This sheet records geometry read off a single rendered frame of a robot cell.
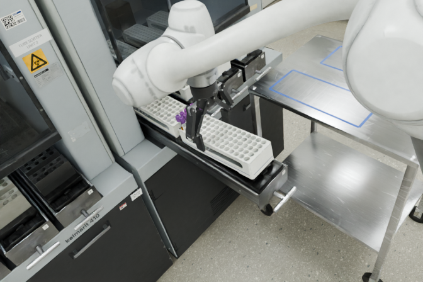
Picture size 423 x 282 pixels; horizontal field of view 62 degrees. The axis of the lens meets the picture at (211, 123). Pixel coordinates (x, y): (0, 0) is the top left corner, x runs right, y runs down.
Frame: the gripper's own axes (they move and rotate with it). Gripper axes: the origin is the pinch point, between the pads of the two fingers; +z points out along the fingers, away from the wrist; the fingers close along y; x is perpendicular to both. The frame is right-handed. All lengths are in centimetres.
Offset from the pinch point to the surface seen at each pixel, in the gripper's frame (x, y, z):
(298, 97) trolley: -8.6, 32.7, 4.8
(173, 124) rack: 14.1, -4.3, 0.3
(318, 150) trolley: -3, 60, 59
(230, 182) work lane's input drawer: -11.4, -6.7, 7.9
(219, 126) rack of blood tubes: -0.1, 2.6, -0.9
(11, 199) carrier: 29, -53, -1
